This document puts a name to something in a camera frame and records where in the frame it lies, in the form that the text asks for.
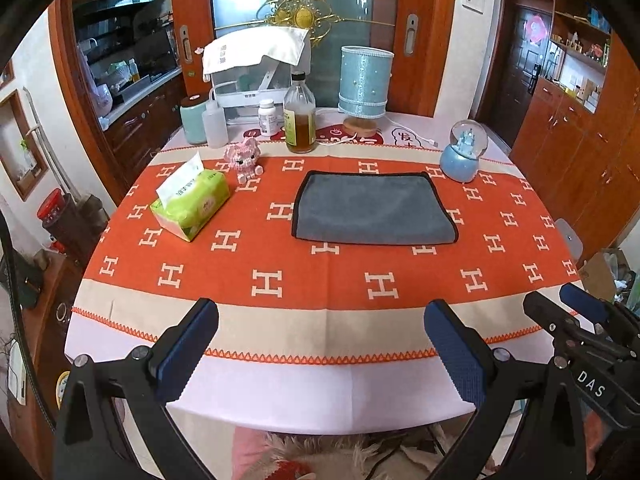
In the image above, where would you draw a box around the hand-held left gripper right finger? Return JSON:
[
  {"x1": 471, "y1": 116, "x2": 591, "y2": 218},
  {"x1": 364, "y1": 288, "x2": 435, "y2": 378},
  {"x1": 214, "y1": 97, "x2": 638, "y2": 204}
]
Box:
[{"x1": 424, "y1": 299, "x2": 586, "y2": 480}]

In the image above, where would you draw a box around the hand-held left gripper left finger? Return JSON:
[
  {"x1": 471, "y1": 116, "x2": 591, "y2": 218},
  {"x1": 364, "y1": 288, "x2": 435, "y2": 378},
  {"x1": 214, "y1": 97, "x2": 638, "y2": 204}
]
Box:
[{"x1": 52, "y1": 298, "x2": 219, "y2": 480}]

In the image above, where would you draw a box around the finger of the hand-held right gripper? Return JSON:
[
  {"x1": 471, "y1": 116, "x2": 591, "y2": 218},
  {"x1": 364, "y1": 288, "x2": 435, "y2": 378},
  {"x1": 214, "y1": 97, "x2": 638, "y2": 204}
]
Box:
[
  {"x1": 523, "y1": 291, "x2": 584, "y2": 334},
  {"x1": 559, "y1": 283, "x2": 622, "y2": 326}
]

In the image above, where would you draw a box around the grey towel with black edge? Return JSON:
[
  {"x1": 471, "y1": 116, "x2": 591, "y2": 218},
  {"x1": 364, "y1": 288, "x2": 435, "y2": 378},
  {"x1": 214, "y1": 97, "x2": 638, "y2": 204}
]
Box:
[{"x1": 291, "y1": 170, "x2": 460, "y2": 246}]

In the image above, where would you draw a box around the cardboard box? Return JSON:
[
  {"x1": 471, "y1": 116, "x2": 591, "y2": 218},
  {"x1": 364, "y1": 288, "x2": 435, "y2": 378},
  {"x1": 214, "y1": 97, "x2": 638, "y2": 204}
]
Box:
[{"x1": 579, "y1": 250, "x2": 623, "y2": 302}]

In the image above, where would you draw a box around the grey chair back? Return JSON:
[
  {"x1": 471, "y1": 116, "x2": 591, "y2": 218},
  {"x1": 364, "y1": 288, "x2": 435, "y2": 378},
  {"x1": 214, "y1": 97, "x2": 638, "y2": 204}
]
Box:
[{"x1": 554, "y1": 217, "x2": 584, "y2": 263}]

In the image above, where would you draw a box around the orange patterned tablecloth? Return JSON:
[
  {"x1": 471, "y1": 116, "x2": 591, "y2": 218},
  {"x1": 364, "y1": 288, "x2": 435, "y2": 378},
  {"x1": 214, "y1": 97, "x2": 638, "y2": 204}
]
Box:
[{"x1": 64, "y1": 109, "x2": 585, "y2": 434}]

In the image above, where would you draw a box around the green tissue pack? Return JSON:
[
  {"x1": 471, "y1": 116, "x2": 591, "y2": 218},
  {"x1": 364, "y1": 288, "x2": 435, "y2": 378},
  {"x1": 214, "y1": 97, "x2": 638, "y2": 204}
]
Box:
[{"x1": 150, "y1": 150, "x2": 231, "y2": 243}]

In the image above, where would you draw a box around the wooden cabinet with shelves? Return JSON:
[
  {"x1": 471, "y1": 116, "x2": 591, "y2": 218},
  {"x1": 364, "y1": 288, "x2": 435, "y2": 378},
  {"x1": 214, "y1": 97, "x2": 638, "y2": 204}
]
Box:
[{"x1": 509, "y1": 0, "x2": 640, "y2": 273}]

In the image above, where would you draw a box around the blue snow globe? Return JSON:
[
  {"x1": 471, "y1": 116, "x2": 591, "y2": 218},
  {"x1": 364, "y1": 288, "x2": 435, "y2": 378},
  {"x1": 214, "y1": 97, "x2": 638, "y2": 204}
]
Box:
[{"x1": 439, "y1": 120, "x2": 487, "y2": 182}]

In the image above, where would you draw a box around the red-lidded jar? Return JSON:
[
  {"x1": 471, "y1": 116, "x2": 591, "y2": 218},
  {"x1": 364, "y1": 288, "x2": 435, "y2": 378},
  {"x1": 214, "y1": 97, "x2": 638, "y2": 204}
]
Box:
[{"x1": 37, "y1": 188, "x2": 77, "y2": 252}]

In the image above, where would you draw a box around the pink block toy figure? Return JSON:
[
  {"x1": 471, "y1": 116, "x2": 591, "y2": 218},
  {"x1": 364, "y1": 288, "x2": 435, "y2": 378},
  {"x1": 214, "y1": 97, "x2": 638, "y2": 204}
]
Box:
[{"x1": 223, "y1": 141, "x2": 265, "y2": 184}]

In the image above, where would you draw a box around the translucent squeeze bottle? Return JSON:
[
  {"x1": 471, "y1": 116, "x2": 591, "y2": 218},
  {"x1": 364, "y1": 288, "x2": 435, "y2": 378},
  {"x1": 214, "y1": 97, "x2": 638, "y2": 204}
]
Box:
[{"x1": 201, "y1": 87, "x2": 229, "y2": 149}]

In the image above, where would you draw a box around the mint green canister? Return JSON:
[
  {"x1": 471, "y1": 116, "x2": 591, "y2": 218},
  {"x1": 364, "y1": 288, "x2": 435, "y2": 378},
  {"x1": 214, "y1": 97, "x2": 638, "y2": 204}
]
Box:
[{"x1": 179, "y1": 95, "x2": 209, "y2": 145}]

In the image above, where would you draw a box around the white pill bottle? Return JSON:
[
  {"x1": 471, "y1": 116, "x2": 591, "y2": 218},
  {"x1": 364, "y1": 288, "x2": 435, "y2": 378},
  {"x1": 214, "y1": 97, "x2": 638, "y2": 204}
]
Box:
[{"x1": 258, "y1": 99, "x2": 278, "y2": 137}]

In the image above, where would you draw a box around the glass bottle with yellow liquid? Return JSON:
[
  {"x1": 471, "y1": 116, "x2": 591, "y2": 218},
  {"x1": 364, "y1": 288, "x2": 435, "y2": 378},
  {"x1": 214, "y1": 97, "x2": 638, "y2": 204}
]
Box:
[{"x1": 283, "y1": 71, "x2": 318, "y2": 154}]

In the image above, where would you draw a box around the dark wooden door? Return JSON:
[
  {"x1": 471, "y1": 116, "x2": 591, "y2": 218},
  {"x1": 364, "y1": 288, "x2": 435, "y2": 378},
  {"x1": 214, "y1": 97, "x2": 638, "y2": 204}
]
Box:
[{"x1": 479, "y1": 0, "x2": 555, "y2": 137}]

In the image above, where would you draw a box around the kitchen counter with cabinets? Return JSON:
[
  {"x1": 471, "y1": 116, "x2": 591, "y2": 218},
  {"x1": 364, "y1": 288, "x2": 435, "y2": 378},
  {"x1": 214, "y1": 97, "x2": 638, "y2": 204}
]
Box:
[{"x1": 72, "y1": 0, "x2": 187, "y2": 191}]

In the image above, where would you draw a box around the clear box with white cloth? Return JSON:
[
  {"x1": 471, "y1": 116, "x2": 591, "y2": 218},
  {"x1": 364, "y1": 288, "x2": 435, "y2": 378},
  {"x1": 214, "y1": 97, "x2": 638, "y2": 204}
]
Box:
[{"x1": 209, "y1": 54, "x2": 312, "y2": 124}]

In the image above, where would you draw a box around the light blue table lamp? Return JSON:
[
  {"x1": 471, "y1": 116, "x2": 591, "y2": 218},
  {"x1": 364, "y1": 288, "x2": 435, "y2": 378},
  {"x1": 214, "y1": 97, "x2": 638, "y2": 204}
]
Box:
[{"x1": 337, "y1": 45, "x2": 395, "y2": 134}]

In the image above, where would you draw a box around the white cloth cover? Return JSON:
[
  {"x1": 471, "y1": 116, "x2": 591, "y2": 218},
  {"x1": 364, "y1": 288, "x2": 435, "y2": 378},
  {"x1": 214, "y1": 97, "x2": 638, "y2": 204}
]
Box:
[{"x1": 202, "y1": 27, "x2": 311, "y2": 82}]

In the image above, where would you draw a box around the glass sliding door gold ornament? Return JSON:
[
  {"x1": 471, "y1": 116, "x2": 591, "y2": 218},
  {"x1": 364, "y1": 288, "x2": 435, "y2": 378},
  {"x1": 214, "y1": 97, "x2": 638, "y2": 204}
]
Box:
[{"x1": 170, "y1": 0, "x2": 458, "y2": 117}]

